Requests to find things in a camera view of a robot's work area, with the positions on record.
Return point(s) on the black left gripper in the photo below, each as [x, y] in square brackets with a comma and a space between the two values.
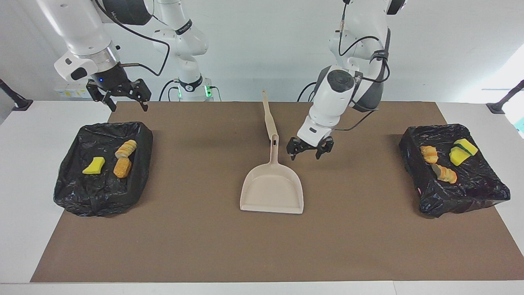
[310, 146]

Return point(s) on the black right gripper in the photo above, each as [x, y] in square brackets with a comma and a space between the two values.
[112, 82]

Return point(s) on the beige hand brush black bristles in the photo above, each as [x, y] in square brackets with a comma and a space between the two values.
[268, 119]

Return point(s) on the beige bread chunk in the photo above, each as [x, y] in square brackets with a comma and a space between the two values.
[125, 148]
[447, 175]

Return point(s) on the beige plastic dustpan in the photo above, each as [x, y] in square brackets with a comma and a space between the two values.
[272, 192]

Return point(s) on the brown textured cylinder piece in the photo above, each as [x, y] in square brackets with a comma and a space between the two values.
[122, 167]

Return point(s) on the yellow sponge piece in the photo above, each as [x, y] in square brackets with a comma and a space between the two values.
[458, 157]
[94, 166]
[466, 146]

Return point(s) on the orange striped croissant piece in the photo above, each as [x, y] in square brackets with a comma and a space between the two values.
[429, 154]

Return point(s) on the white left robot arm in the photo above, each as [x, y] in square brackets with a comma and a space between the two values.
[331, 102]

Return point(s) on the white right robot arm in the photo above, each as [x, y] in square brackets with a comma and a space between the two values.
[82, 37]

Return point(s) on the black bag lined bin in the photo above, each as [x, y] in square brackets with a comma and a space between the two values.
[470, 192]
[90, 196]

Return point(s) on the white boxes with yellow labels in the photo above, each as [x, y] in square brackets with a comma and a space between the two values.
[69, 91]

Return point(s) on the brown table mat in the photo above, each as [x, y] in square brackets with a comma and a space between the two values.
[286, 246]

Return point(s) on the black camera stand leg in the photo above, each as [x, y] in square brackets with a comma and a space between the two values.
[12, 98]
[505, 100]

